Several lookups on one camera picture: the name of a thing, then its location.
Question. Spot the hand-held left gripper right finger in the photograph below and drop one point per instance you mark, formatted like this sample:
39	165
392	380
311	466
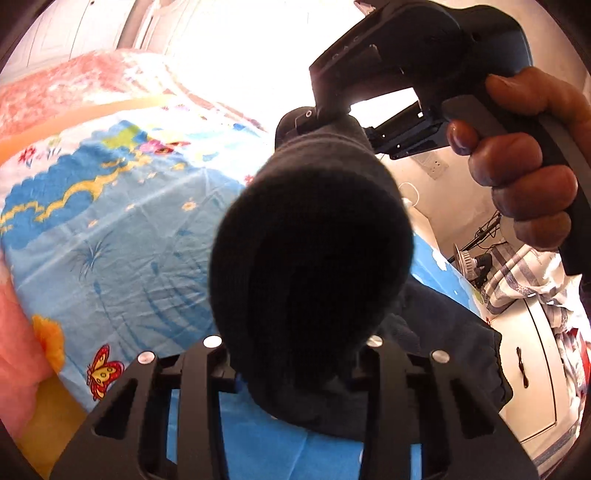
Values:
385	383

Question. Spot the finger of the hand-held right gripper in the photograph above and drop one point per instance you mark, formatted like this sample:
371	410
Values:
295	121

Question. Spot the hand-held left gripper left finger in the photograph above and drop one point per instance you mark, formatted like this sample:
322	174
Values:
203	383

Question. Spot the black pants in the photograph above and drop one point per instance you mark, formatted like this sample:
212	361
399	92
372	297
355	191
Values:
314	277

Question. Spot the person's right hand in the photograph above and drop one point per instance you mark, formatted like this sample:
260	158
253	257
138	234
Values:
521	184

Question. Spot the round white lamp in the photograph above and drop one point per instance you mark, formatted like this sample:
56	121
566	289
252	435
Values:
466	264

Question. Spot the blue cartoon printed bed sheet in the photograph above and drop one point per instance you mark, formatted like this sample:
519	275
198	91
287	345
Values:
115	240

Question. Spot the plaid cloth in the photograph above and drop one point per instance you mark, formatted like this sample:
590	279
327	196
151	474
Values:
521	277

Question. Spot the black tripod stand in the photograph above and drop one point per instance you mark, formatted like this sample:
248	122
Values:
485	230

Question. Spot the pink blanket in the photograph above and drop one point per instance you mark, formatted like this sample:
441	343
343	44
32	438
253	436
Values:
18	332

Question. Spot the white wardrobe doors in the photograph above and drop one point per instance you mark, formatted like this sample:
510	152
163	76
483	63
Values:
60	27

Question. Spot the grey wall socket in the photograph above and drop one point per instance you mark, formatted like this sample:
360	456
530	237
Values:
433	167

